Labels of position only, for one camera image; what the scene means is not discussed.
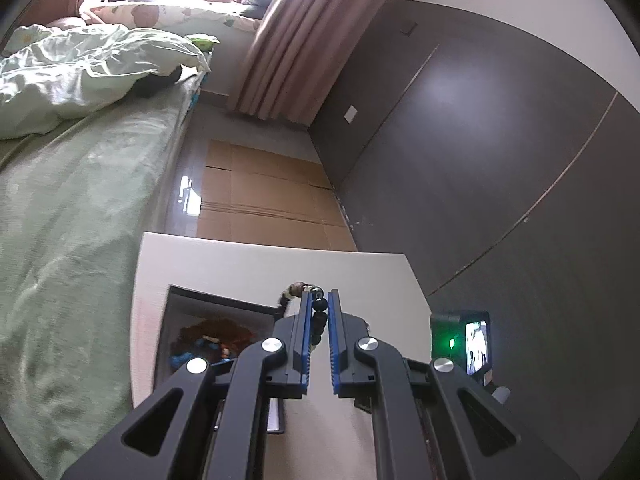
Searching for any dark bead bracelet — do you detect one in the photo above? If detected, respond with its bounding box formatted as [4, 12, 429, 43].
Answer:
[274, 282, 331, 349]

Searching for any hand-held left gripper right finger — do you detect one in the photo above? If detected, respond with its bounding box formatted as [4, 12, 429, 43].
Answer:
[327, 287, 581, 480]

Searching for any black jewelry box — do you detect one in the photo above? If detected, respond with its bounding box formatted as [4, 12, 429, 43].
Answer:
[155, 284, 287, 436]

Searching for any dark brown wardrobe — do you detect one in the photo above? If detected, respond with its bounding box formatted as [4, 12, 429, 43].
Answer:
[307, 0, 640, 480]

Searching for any blue bead jewelry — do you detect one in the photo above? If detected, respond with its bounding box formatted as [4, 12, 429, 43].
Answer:
[170, 337, 236, 369]

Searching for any light green duvet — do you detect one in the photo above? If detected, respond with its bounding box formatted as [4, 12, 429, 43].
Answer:
[0, 24, 211, 140]

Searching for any flat cardboard sheet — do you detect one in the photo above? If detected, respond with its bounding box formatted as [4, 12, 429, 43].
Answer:
[197, 140, 359, 251]

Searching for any green bed sheet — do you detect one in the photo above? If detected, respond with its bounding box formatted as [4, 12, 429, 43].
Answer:
[0, 67, 202, 461]

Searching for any printed cream pillow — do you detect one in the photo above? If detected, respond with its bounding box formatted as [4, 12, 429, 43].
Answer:
[82, 2, 264, 31]

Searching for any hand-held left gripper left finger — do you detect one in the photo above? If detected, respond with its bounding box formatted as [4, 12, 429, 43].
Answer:
[62, 287, 313, 480]

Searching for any large brown bead bracelet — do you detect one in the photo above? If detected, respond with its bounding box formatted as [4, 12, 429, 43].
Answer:
[179, 316, 261, 356]

